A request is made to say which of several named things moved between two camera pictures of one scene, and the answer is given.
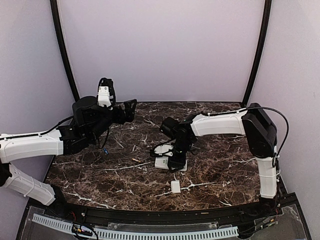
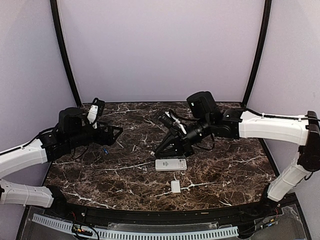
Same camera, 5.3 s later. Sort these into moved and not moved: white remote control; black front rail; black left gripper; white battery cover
Moved: black left gripper
Not moved: black front rail; white battery cover; white remote control
